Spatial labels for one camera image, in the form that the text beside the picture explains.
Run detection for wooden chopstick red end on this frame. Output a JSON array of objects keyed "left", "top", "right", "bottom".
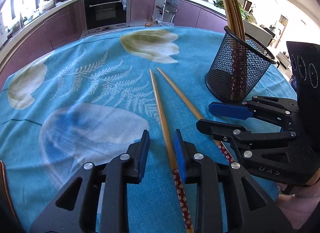
[
  {"left": 224, "top": 0, "right": 247, "bottom": 99},
  {"left": 157, "top": 68, "right": 235, "bottom": 163},
  {"left": 149, "top": 69, "right": 194, "bottom": 232}
]

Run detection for pink right sleeve forearm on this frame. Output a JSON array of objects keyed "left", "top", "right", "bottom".
[{"left": 276, "top": 183, "right": 319, "bottom": 229}]

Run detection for purple kitchen cabinets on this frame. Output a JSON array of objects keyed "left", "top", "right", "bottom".
[{"left": 1, "top": 0, "right": 227, "bottom": 85}]

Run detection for person's right hand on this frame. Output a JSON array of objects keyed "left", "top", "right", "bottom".
[{"left": 281, "top": 169, "right": 320, "bottom": 195}]

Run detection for black mesh utensil holder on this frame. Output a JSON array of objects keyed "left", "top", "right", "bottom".
[{"left": 205, "top": 26, "right": 276, "bottom": 103}]

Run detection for blue floral tablecloth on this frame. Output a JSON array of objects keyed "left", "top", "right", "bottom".
[{"left": 0, "top": 25, "right": 298, "bottom": 233}]

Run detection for green leafy vegetables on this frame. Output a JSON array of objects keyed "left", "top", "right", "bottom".
[{"left": 214, "top": 0, "right": 257, "bottom": 24}]

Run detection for black built-in oven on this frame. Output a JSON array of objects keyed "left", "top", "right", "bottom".
[{"left": 84, "top": 0, "right": 127, "bottom": 30}]

